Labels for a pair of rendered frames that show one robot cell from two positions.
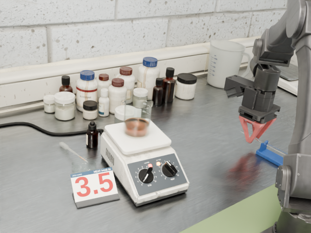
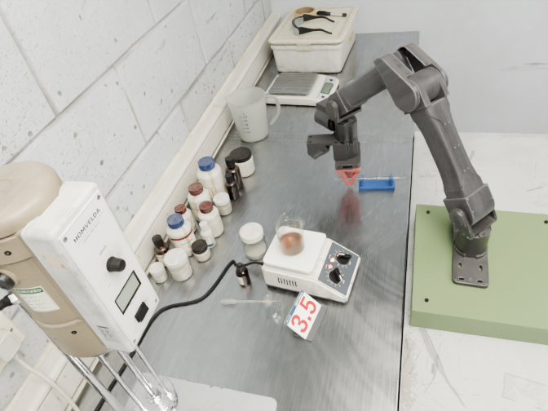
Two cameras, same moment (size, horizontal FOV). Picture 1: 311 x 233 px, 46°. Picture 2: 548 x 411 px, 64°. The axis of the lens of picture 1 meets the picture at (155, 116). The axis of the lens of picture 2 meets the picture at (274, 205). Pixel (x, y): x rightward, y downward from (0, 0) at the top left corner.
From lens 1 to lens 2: 0.53 m
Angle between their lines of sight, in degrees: 27
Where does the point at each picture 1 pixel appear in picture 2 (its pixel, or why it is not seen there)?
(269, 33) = (344, 95)
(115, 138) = (287, 265)
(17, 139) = (180, 329)
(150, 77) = (218, 178)
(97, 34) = (141, 171)
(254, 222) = (439, 254)
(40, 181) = (256, 346)
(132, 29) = (161, 140)
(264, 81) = (349, 133)
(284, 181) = (464, 221)
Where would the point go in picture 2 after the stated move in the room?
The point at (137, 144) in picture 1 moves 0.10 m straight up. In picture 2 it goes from (308, 257) to (303, 226)
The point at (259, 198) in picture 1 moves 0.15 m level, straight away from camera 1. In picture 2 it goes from (421, 232) to (391, 194)
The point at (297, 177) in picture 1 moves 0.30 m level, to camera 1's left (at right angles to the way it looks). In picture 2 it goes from (473, 214) to (363, 299)
